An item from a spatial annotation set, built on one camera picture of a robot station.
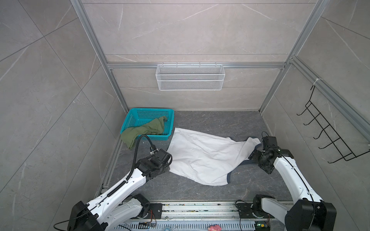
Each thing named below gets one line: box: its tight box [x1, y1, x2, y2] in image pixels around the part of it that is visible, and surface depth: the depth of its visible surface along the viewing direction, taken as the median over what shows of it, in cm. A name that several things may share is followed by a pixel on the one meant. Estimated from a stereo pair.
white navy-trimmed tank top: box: [168, 127, 262, 187], surface depth 94 cm
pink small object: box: [208, 224, 223, 231], surface depth 68 cm
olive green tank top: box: [120, 115, 167, 150], surface depth 102 cm
